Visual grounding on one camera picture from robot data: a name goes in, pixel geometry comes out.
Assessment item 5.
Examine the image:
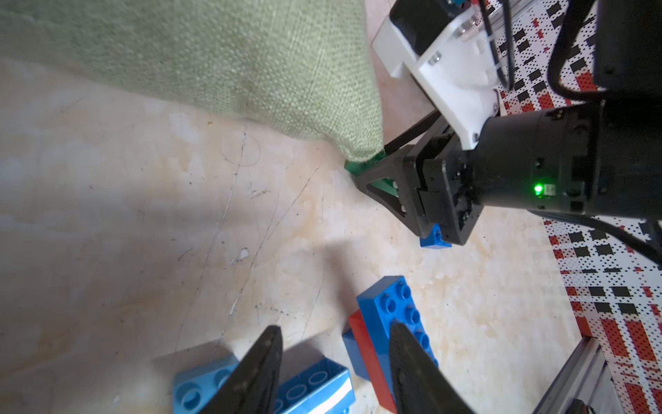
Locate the light blue 2x4 brick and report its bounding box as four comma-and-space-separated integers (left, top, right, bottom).
273, 357, 356, 413

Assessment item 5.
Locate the red 2x4 lego brick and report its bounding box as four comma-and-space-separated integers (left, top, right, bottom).
348, 310, 397, 413

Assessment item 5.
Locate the green 2x4 lego brick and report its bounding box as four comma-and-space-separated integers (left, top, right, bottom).
344, 151, 402, 198

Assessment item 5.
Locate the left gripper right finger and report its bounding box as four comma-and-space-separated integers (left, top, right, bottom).
389, 322, 472, 413

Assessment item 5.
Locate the light blue 2x2 brick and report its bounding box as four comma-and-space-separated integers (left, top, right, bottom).
172, 355, 239, 414

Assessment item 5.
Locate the blue 2x4 lego brick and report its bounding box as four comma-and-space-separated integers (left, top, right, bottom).
357, 276, 438, 393

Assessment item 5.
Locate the blue 2x2 brick upper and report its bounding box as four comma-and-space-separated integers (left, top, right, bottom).
420, 224, 452, 249

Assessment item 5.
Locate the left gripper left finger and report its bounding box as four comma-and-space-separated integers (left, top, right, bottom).
200, 325, 283, 414

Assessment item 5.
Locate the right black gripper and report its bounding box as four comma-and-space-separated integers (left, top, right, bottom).
353, 100, 661, 245

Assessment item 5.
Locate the small blue 2x2 brick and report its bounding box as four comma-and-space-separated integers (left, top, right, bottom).
342, 329, 370, 381

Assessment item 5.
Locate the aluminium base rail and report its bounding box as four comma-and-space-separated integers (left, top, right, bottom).
534, 337, 624, 414

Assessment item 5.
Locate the green square cushion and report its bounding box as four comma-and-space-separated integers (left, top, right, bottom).
1, 1, 383, 161

